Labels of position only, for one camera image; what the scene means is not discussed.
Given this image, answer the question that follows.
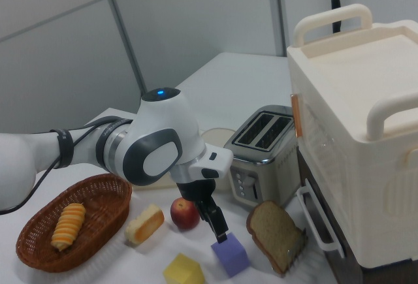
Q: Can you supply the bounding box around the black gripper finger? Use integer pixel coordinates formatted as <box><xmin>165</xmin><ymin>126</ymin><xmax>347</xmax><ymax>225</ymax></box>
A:
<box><xmin>195</xmin><ymin>197</ymin><xmax>229</xmax><ymax>245</ymax></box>

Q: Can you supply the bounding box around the brown bread slice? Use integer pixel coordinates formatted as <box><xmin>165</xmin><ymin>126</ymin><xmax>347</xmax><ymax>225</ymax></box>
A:
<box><xmin>246</xmin><ymin>200</ymin><xmax>303</xmax><ymax>277</ymax></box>

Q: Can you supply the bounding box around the red apple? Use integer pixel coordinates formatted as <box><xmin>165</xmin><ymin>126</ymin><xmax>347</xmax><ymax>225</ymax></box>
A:
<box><xmin>170</xmin><ymin>197</ymin><xmax>201</xmax><ymax>231</ymax></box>

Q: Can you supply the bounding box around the brown wicker basket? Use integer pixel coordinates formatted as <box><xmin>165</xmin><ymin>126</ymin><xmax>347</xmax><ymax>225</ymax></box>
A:
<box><xmin>15</xmin><ymin>173</ymin><xmax>133</xmax><ymax>274</ymax></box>

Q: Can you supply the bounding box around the yellow foam cube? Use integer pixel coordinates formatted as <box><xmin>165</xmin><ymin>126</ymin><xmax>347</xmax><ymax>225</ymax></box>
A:
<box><xmin>163</xmin><ymin>253</ymin><xmax>206</xmax><ymax>284</ymax></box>

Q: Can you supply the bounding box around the copper cabinet door handle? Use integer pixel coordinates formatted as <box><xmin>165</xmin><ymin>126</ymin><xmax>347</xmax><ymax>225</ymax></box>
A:
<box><xmin>290</xmin><ymin>93</ymin><xmax>303</xmax><ymax>138</ymax></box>

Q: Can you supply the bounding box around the black padded pole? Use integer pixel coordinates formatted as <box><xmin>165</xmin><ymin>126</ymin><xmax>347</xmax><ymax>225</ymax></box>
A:
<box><xmin>329</xmin><ymin>0</ymin><xmax>343</xmax><ymax>34</ymax></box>

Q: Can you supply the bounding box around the white drawer handle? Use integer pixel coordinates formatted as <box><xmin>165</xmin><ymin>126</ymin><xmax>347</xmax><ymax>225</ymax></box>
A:
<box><xmin>296</xmin><ymin>187</ymin><xmax>346</xmax><ymax>259</ymax></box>

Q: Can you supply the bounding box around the purple foam cube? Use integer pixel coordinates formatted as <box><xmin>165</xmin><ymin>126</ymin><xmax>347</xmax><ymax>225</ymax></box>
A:
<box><xmin>210</xmin><ymin>231</ymin><xmax>251</xmax><ymax>278</ymax></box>

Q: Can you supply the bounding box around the dark brown drawer base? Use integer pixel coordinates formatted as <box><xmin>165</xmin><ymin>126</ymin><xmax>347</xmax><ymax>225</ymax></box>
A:
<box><xmin>297</xmin><ymin>148</ymin><xmax>418</xmax><ymax>284</ymax></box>

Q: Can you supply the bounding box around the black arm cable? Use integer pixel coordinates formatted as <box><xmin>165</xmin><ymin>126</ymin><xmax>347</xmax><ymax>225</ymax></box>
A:
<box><xmin>0</xmin><ymin>119</ymin><xmax>135</xmax><ymax>216</ymax></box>

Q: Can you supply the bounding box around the small white lidded bin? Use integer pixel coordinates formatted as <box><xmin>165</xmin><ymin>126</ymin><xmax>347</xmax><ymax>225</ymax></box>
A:
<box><xmin>199</xmin><ymin>128</ymin><xmax>236</xmax><ymax>150</ymax></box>

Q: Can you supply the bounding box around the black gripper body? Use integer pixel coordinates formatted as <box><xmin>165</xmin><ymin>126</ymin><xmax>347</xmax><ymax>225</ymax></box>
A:
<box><xmin>176</xmin><ymin>179</ymin><xmax>218</xmax><ymax>204</ymax></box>

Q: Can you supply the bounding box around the cream silver toaster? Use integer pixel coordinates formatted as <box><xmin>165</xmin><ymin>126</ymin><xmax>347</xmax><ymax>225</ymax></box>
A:
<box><xmin>223</xmin><ymin>104</ymin><xmax>300</xmax><ymax>208</ymax></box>

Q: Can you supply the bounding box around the cream plastic toy cabinet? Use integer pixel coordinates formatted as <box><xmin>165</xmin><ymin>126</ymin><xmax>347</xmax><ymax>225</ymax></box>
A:
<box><xmin>286</xmin><ymin>3</ymin><xmax>418</xmax><ymax>271</ymax></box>

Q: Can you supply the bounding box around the orange striped bread roll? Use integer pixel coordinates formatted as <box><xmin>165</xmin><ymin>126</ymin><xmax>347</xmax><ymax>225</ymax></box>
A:
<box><xmin>51</xmin><ymin>202</ymin><xmax>87</xmax><ymax>252</ymax></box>

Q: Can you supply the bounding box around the orange cream cake piece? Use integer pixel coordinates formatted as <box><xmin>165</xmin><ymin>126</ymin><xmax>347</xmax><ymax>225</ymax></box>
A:
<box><xmin>125</xmin><ymin>203</ymin><xmax>165</xmax><ymax>245</ymax></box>

